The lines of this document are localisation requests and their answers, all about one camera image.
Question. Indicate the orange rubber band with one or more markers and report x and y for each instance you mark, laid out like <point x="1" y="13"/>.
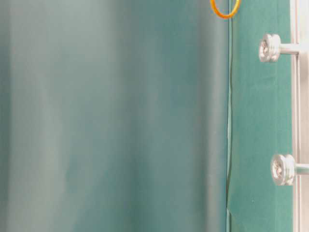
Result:
<point x="225" y="16"/>

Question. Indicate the silver shaft pulley far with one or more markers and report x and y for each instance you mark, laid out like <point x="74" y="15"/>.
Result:
<point x="270" y="48"/>

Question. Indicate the silver shaft pulley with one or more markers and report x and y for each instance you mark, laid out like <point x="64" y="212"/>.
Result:
<point x="270" y="48"/>
<point x="284" y="169"/>

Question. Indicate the silver shaft pulley near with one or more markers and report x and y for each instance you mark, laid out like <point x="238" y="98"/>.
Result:
<point x="284" y="169"/>

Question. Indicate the green table cloth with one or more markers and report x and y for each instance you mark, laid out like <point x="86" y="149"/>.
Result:
<point x="142" y="116"/>

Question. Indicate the aluminium extrusion rail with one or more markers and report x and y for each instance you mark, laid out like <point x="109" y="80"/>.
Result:
<point x="300" y="111"/>

